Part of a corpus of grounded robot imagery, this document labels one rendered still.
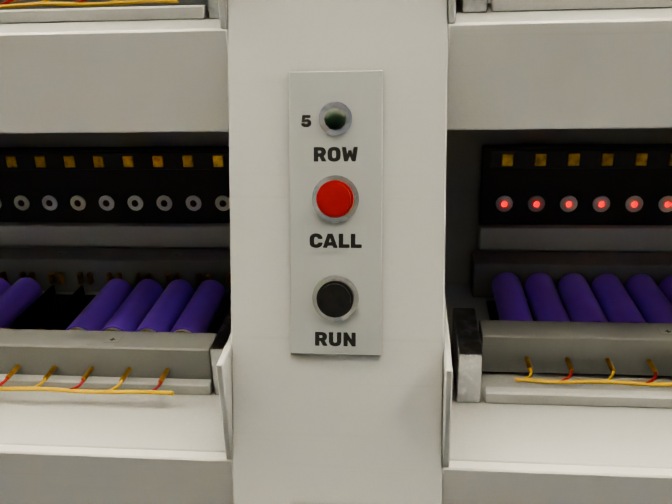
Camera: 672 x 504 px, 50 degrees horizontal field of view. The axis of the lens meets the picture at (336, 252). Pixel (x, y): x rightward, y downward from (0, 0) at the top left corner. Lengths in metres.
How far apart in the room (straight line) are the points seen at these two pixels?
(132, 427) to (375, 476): 0.12
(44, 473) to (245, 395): 0.11
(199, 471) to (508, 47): 0.23
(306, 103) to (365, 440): 0.15
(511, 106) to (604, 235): 0.19
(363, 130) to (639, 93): 0.12
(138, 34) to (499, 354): 0.24
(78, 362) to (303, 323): 0.14
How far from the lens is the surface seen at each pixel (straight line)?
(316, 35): 0.32
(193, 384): 0.39
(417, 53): 0.32
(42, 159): 0.53
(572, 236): 0.49
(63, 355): 0.41
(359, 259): 0.31
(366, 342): 0.32
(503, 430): 0.36
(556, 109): 0.33
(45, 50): 0.36
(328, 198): 0.31
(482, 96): 0.32
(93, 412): 0.39
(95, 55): 0.35
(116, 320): 0.43
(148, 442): 0.36
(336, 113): 0.31
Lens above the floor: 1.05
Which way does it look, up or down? 5 degrees down
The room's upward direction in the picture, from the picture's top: straight up
